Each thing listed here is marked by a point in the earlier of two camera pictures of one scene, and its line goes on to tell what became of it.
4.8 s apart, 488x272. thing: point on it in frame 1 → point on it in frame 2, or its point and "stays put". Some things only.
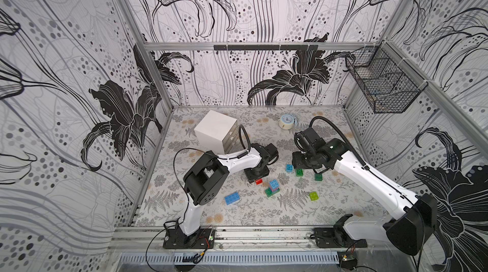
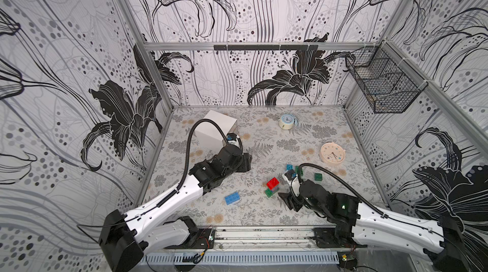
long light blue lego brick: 232,197 stays put
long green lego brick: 269,192 stays put
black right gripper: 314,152 → 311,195
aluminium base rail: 244,239 stays put
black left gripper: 250,176 → 244,162
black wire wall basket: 388,82 stays put
